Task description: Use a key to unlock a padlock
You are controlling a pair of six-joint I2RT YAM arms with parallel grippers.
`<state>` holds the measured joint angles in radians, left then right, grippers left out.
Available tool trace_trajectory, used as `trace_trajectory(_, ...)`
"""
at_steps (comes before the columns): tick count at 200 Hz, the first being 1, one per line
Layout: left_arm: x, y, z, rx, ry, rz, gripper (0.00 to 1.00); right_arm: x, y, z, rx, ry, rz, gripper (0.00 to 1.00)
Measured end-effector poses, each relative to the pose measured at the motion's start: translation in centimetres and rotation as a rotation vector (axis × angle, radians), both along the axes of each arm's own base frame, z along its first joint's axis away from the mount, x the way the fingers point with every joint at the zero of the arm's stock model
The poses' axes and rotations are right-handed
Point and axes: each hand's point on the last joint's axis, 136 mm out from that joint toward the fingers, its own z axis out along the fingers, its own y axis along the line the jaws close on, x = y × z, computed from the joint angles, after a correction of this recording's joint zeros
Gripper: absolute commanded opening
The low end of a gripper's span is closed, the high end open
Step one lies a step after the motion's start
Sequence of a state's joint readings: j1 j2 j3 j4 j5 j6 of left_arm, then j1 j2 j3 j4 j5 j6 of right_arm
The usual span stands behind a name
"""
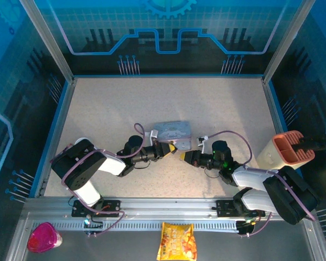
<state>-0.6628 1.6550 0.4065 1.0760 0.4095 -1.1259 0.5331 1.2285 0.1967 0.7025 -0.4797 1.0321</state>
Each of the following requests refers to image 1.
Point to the lavender cartoon tin box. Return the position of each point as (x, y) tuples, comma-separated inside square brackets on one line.
[(174, 130)]

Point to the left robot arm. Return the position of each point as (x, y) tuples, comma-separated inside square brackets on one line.
[(81, 163)]

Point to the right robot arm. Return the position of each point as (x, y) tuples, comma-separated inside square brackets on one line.
[(288, 195)]

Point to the orange and cream holder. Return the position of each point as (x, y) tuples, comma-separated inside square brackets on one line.
[(271, 157)]

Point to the white paper cup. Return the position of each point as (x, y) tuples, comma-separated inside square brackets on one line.
[(80, 140)]

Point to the yellow snack bag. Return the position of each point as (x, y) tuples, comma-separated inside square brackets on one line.
[(176, 242)]

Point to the pink plastic cup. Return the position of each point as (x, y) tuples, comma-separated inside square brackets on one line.
[(42, 237)]

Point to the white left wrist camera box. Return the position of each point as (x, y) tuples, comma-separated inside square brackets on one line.
[(153, 133)]

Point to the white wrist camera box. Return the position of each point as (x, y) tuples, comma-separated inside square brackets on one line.
[(203, 138), (153, 133)]

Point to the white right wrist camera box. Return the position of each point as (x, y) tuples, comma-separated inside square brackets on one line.
[(203, 138)]

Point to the aluminium front rail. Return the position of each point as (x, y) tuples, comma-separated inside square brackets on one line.
[(168, 205)]

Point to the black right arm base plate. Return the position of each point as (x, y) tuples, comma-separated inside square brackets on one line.
[(225, 208)]

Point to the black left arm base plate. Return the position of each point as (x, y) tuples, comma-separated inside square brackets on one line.
[(111, 208)]

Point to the aluminium frame post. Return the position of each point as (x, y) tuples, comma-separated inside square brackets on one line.
[(285, 40), (49, 40)]

